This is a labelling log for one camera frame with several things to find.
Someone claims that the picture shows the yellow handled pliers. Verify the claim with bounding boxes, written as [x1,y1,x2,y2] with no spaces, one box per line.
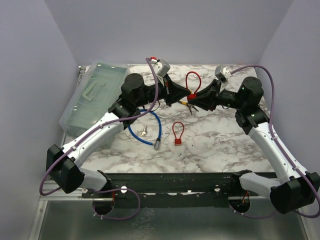
[178,100,199,115]

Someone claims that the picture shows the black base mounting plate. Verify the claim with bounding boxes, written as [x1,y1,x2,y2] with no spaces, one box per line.
[82,172,246,208]

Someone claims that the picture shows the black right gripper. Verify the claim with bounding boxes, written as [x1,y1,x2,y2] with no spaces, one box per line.
[188,78,246,112]

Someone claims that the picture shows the red cable lock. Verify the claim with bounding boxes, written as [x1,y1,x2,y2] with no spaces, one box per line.
[171,121,185,146]
[185,71,202,101]

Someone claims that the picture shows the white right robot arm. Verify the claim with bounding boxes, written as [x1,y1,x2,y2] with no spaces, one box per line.
[187,76,320,214]

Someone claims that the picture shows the blue cable lock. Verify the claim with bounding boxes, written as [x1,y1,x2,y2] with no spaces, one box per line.
[128,110,162,150]

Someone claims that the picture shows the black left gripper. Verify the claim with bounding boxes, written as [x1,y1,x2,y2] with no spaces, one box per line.
[135,73,192,108]

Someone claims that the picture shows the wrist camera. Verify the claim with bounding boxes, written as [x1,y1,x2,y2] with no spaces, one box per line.
[153,59,171,77]
[214,65,233,83]

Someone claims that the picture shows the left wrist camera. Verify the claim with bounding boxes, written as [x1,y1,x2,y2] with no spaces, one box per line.
[153,59,171,77]

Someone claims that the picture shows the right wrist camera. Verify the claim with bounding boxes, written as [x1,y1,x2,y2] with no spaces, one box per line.
[214,65,233,83]

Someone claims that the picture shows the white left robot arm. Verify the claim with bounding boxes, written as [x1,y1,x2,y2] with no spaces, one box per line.
[46,73,191,198]

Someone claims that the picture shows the clear plastic storage box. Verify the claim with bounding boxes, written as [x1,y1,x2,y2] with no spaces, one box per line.
[59,61,130,138]

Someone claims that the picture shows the small silver key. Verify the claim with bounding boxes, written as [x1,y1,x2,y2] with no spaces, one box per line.
[141,126,148,136]

